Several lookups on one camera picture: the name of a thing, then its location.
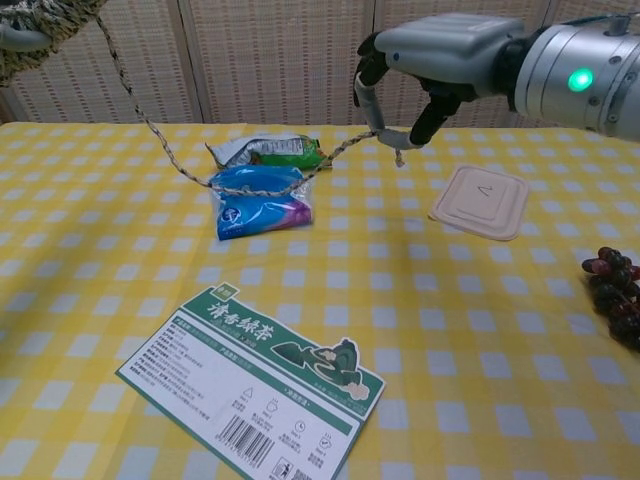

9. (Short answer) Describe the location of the beige rectangular container lid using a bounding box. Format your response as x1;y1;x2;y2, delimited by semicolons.
428;163;531;242

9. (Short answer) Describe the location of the green snack bag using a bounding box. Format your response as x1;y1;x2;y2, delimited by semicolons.
204;134;334;171

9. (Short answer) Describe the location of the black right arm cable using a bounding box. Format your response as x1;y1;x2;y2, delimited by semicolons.
542;0;634;35

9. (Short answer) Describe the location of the green tea packaging card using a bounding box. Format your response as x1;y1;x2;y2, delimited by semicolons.
113;284;386;480

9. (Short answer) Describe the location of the dark red grape bunch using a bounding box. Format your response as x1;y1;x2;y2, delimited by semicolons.
581;245;640;354

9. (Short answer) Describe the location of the braided multicolour rope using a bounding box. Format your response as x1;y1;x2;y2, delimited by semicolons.
0;0;406;199

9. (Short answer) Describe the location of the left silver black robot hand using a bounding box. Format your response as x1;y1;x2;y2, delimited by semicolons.
0;22;54;51

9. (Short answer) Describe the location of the blue plastic packet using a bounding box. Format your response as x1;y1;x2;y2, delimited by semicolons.
207;166;315;242

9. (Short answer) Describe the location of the yellow white checkered tablecloth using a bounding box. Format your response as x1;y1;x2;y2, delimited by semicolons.
0;122;640;480

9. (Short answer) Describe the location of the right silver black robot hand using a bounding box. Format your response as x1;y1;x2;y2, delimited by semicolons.
353;13;531;151

